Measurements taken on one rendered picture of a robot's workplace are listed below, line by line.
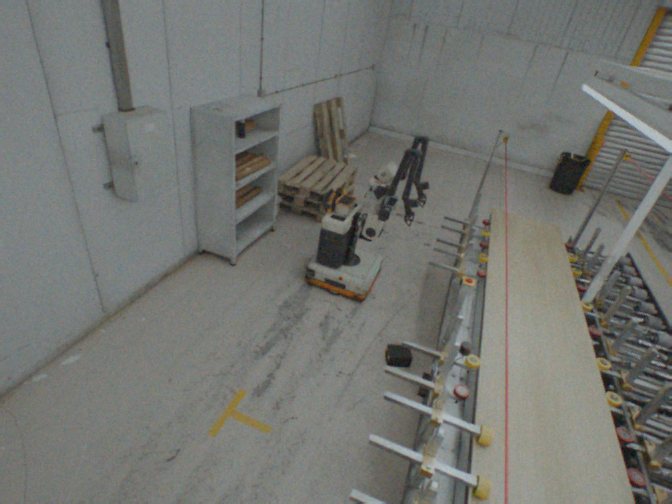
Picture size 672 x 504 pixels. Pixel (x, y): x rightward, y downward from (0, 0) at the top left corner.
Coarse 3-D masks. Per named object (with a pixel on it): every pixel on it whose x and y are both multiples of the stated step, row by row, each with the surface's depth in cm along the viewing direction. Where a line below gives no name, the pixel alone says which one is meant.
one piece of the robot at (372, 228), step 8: (368, 184) 343; (376, 184) 340; (384, 184) 341; (368, 192) 346; (368, 200) 356; (368, 216) 360; (376, 216) 360; (368, 224) 364; (376, 224) 362; (384, 224) 377; (368, 232) 368; (376, 232) 365
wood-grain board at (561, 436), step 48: (528, 240) 364; (528, 288) 294; (576, 288) 304; (528, 336) 247; (576, 336) 254; (480, 384) 208; (528, 384) 213; (576, 384) 218; (528, 432) 187; (576, 432) 191; (528, 480) 167; (576, 480) 170; (624, 480) 173
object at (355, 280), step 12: (360, 252) 419; (312, 264) 388; (348, 264) 397; (360, 264) 399; (372, 264) 403; (312, 276) 393; (324, 276) 387; (336, 276) 382; (348, 276) 380; (360, 276) 382; (372, 276) 390; (336, 288) 389; (348, 288) 383; (360, 288) 378
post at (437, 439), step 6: (438, 432) 156; (444, 432) 156; (432, 438) 160; (438, 438) 156; (432, 444) 159; (438, 444) 158; (432, 450) 161; (432, 456) 163; (420, 468) 170; (414, 474) 177; (414, 480) 175; (420, 480) 174
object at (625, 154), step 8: (624, 152) 347; (616, 160) 354; (616, 168) 354; (608, 176) 361; (608, 184) 362; (600, 192) 369; (600, 200) 371; (592, 208) 377; (584, 224) 387; (576, 240) 397
